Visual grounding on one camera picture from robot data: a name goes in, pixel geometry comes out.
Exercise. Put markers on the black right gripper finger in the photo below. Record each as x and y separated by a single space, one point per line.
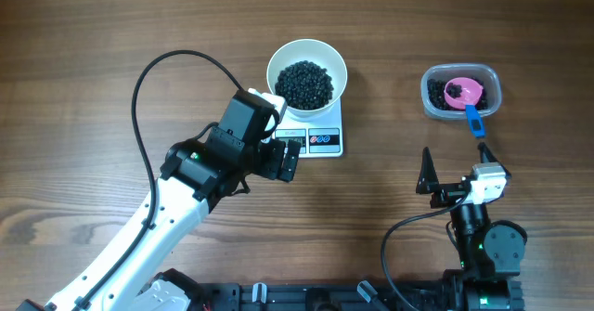
486 155
428 181

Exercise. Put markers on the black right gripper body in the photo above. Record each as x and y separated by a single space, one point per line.
446 194

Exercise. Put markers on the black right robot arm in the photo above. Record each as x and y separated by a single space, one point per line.
490 252

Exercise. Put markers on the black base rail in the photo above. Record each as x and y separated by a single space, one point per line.
423 295

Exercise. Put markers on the white digital kitchen scale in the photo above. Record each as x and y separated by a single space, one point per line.
318 131

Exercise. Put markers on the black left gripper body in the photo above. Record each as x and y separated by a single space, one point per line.
269 158

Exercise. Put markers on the pink scoop blue handle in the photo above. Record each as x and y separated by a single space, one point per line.
464 93

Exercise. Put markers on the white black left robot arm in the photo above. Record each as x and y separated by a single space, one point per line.
194 178

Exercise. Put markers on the clear plastic container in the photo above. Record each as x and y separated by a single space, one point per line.
485 75

